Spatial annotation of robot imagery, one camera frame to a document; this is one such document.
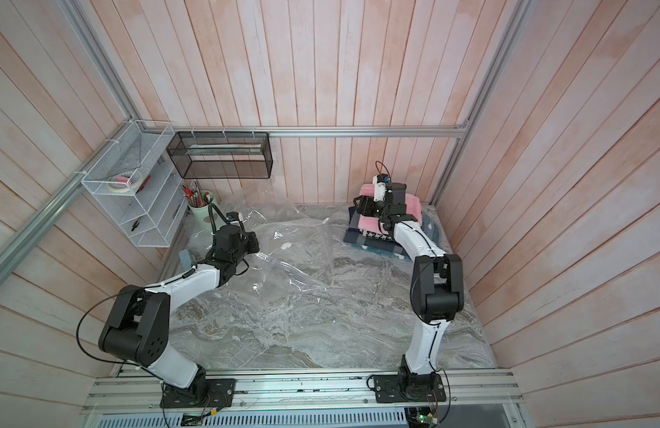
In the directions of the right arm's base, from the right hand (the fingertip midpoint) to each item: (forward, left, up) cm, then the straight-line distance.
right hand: (361, 198), depth 96 cm
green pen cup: (-3, +61, -6) cm, 61 cm away
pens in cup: (0, +62, +1) cm, 62 cm away
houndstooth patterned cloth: (-7, -6, -12) cm, 16 cm away
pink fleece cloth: (-5, -5, -8) cm, 11 cm away
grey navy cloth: (-4, +2, -17) cm, 17 cm away
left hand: (-13, +38, -6) cm, 41 cm away
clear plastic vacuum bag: (-12, +28, -16) cm, 34 cm away
